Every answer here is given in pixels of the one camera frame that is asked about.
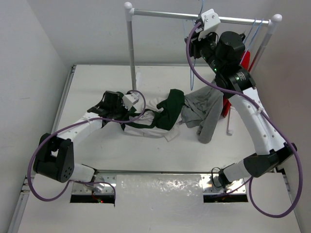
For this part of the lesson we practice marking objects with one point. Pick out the grey t shirt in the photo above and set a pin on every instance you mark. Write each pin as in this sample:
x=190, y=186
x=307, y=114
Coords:
x=203, y=109

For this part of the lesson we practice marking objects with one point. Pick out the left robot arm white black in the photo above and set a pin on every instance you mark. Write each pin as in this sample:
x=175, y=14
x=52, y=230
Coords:
x=55, y=159

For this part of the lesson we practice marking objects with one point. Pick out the light blue hanger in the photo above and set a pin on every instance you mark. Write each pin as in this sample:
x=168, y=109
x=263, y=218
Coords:
x=184, y=30

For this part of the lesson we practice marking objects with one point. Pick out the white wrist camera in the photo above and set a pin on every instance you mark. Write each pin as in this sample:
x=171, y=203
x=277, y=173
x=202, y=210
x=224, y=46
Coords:
x=129, y=100
x=211, y=22

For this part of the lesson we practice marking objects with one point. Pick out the green and white t shirt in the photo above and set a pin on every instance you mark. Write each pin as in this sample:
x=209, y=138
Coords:
x=160, y=117

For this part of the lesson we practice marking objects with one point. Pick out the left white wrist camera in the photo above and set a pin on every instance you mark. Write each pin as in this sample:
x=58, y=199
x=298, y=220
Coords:
x=129, y=100

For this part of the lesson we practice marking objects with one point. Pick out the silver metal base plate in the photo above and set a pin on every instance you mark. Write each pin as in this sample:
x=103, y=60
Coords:
x=106, y=183

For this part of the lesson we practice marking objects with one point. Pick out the white metal clothes rack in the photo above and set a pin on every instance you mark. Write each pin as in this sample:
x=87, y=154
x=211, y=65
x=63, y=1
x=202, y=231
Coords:
x=130, y=11

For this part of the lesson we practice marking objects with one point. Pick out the blue hanger with red shirt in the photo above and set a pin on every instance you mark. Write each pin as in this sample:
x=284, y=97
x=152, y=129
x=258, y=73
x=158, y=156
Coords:
x=254, y=36

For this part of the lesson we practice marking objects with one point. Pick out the red t shirt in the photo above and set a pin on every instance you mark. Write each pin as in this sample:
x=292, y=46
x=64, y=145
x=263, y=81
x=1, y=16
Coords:
x=226, y=102

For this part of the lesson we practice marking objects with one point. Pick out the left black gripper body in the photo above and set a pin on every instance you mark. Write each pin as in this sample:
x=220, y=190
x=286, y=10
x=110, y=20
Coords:
x=118, y=109

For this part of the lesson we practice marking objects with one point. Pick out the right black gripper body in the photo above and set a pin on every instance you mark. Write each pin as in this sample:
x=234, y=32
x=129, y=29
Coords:
x=205, y=47

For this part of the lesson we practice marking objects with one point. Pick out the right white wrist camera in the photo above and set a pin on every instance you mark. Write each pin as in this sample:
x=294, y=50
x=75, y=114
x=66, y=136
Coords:
x=211, y=22

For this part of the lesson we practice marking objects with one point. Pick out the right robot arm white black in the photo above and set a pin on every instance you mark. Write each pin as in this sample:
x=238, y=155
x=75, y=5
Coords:
x=271, y=150

